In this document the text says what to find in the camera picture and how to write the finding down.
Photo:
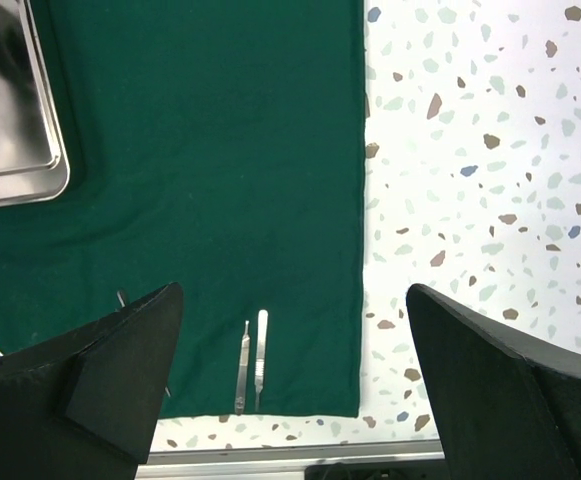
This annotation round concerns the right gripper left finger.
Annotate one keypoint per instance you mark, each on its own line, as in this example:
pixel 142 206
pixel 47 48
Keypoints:
pixel 85 404

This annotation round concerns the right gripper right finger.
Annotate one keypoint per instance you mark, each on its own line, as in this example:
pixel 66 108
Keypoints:
pixel 506 404

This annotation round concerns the steel tweezers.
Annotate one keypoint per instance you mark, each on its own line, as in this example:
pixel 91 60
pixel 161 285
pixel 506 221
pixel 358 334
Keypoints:
pixel 122 298

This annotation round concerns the steel scalpel handle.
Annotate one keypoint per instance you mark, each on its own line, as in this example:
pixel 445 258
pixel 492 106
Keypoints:
pixel 242 373
pixel 262 326

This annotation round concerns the stainless steel instrument tray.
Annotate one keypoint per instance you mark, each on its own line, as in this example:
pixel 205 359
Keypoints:
pixel 34 165

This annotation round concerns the dark green surgical cloth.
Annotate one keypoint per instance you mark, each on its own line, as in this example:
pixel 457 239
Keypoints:
pixel 219 145

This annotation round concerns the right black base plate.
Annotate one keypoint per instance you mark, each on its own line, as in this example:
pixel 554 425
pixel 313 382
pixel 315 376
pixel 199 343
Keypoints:
pixel 407 470

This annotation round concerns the aluminium rail frame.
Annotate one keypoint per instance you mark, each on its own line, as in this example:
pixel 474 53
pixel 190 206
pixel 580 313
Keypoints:
pixel 282 463

